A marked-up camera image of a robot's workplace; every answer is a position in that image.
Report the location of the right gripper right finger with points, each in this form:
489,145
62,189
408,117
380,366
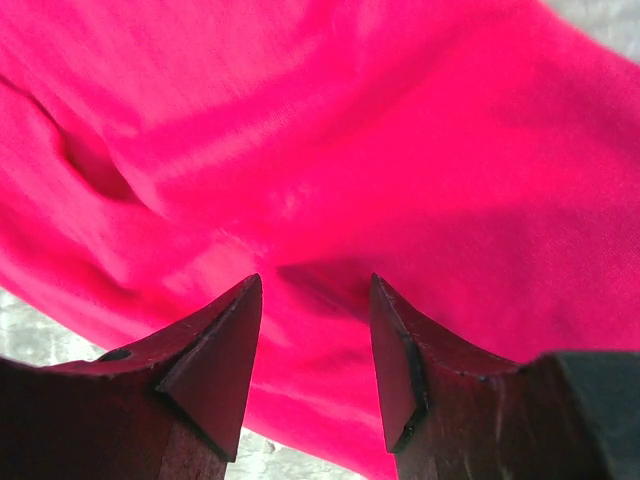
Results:
452,410

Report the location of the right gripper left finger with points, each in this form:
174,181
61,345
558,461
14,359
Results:
168,406

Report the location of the red t shirt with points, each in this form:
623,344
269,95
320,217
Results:
481,156

